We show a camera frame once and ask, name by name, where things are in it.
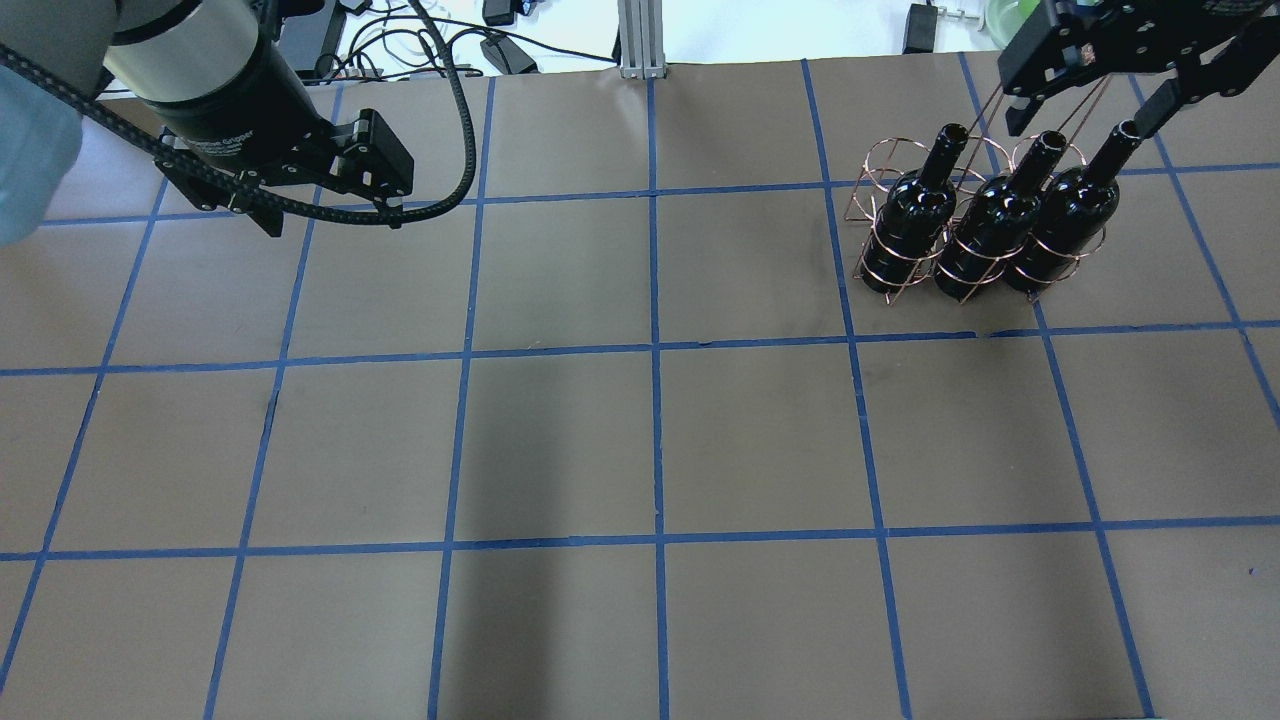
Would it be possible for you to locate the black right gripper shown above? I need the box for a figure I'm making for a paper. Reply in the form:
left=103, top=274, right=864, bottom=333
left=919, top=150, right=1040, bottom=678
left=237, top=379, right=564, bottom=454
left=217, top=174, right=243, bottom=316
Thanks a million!
left=998, top=1, right=1279, bottom=140

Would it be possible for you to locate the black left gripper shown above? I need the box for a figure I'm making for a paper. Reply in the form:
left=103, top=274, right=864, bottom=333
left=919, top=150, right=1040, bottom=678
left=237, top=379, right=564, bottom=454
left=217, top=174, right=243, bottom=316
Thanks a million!
left=131, top=35, right=413, bottom=238

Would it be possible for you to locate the dark glass wine bottle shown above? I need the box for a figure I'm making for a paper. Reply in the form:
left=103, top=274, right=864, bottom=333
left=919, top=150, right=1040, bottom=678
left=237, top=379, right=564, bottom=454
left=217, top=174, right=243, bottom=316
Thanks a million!
left=933, top=129, right=1068, bottom=304

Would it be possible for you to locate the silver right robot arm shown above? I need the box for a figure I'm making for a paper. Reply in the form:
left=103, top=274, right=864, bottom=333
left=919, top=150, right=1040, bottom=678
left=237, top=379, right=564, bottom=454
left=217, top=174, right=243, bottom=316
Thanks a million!
left=997, top=1, right=1279, bottom=140

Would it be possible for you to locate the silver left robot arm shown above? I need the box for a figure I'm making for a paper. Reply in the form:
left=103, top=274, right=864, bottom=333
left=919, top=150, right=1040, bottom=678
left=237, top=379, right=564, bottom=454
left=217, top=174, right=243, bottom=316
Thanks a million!
left=1, top=1, right=415, bottom=245

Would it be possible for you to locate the dark wine bottle in basket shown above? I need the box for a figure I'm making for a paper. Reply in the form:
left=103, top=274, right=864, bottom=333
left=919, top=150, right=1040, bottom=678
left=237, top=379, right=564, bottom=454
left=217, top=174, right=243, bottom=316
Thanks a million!
left=859, top=123, right=969, bottom=296

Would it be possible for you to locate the black power adapter brick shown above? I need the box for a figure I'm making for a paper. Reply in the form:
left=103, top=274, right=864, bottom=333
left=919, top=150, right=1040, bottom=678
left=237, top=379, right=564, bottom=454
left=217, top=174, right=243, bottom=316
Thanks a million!
left=276, top=1, right=346, bottom=79

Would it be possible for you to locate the small black power adapter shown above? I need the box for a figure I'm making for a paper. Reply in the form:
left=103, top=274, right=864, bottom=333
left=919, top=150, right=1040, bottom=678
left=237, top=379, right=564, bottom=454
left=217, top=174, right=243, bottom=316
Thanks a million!
left=480, top=36, right=540, bottom=76

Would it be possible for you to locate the brown paper table mat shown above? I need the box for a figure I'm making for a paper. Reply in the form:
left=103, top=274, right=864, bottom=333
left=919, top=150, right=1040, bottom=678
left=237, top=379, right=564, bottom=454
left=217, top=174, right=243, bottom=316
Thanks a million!
left=3, top=54, right=1279, bottom=719

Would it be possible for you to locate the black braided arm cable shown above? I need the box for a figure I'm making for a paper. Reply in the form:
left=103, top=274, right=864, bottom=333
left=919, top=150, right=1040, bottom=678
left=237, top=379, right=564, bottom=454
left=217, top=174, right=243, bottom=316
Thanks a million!
left=0, top=0, right=479, bottom=223

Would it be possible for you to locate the copper wire wine basket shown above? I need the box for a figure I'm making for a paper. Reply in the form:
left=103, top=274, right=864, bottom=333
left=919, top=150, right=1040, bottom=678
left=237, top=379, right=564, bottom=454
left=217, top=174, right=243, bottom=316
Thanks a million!
left=844, top=79, right=1144, bottom=304

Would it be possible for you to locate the aluminium frame post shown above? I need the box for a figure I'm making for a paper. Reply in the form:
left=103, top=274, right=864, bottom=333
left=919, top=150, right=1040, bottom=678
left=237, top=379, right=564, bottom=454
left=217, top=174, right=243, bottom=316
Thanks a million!
left=617, top=0, right=668, bottom=79

